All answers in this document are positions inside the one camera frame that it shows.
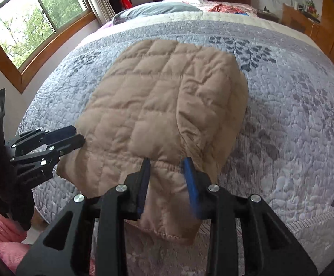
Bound grey blue pillow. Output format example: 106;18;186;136
111;2;203;25

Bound wooden cabinet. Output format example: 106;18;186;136
280;0;334;72

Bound wooden framed window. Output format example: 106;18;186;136
0;0;97;94

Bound beige quilted jacket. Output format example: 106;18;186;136
56;39;249;246

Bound grey floral bed quilt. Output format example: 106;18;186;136
16;11;334;276

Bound bottles and clutter on cabinet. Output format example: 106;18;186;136
292;0;320;22

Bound person's left forearm pink sleeve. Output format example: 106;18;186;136
0;208;34;273

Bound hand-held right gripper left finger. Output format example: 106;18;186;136
16;158;151;276

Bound red patterned cloth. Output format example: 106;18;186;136
207;3;256;15

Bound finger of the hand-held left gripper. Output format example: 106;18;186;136
6;126;77;157
10;135;85;190

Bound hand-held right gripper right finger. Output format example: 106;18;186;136
183;157;318;276

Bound dark nightstand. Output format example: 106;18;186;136
256;7;279;23

